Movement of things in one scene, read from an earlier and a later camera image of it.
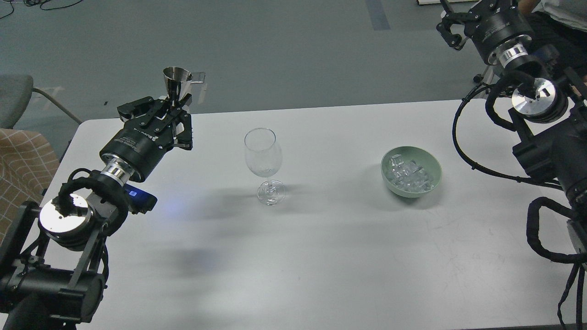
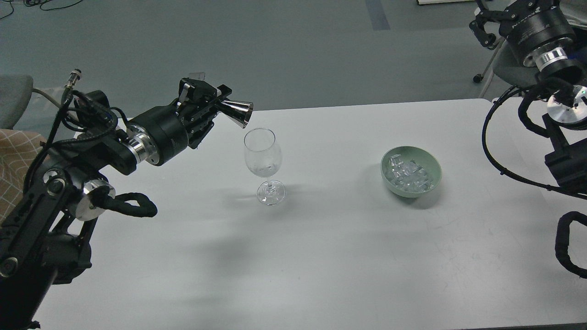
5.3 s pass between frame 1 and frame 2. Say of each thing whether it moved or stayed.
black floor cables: stayed
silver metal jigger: moved
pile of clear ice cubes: stayed
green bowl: stayed
